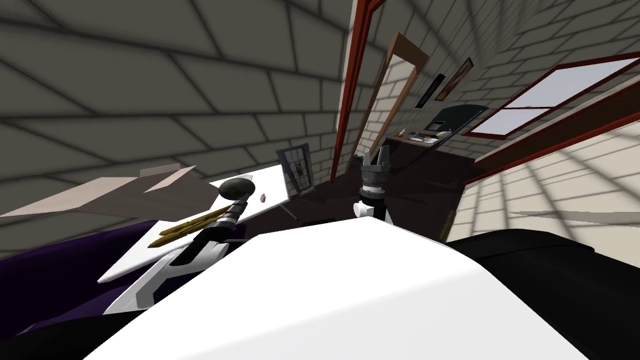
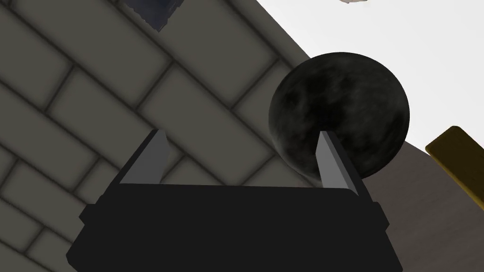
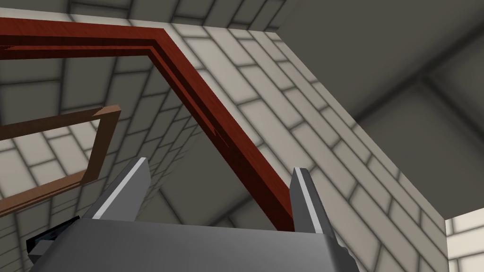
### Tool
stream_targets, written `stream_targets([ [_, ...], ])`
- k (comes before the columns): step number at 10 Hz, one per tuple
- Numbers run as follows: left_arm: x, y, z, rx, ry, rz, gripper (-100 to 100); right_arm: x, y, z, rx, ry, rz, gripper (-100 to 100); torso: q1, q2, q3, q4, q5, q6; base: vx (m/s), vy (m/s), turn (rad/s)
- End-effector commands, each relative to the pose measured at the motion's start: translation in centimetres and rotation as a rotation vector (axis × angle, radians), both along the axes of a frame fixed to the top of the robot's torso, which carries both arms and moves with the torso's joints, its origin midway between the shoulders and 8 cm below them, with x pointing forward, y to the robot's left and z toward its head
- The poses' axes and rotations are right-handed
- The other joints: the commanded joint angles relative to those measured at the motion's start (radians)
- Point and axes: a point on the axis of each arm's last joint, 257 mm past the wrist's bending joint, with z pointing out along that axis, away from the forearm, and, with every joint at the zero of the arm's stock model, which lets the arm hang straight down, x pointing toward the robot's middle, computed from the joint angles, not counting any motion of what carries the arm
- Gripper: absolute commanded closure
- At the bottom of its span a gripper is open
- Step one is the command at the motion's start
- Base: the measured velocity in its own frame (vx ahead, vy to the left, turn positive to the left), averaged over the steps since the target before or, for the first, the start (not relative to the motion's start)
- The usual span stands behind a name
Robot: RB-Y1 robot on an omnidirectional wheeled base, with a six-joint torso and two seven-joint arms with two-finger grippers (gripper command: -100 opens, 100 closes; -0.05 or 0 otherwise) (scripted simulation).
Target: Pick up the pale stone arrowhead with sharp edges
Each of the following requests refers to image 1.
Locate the dark desk with items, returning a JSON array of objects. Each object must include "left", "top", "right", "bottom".
[{"left": 384, "top": 104, "right": 490, "bottom": 151}]

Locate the white table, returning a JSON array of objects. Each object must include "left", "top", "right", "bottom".
[{"left": 97, "top": 164, "right": 290, "bottom": 284}]

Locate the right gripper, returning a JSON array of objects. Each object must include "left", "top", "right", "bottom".
[{"left": 360, "top": 146, "right": 391, "bottom": 187}]

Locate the olive-gold long object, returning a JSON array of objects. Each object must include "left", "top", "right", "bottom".
[
  {"left": 159, "top": 204, "right": 234, "bottom": 237},
  {"left": 147, "top": 227, "right": 202, "bottom": 249}
]

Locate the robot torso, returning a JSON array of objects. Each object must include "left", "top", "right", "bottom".
[{"left": 82, "top": 216, "right": 591, "bottom": 360}]

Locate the black framed picture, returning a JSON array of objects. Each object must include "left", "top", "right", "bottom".
[{"left": 414, "top": 73, "right": 446, "bottom": 109}]

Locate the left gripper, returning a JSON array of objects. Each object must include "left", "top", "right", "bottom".
[{"left": 219, "top": 177, "right": 256, "bottom": 203}]

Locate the grey framed panel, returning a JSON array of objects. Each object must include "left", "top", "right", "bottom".
[{"left": 276, "top": 142, "right": 317, "bottom": 197}]

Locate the dark purple sofa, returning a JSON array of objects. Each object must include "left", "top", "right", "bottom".
[{"left": 0, "top": 219, "right": 247, "bottom": 342}]

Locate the red framed window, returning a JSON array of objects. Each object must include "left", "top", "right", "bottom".
[{"left": 462, "top": 51, "right": 640, "bottom": 141}]

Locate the brown framed picture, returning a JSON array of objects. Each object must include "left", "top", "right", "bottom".
[{"left": 434, "top": 57, "right": 475, "bottom": 102}]

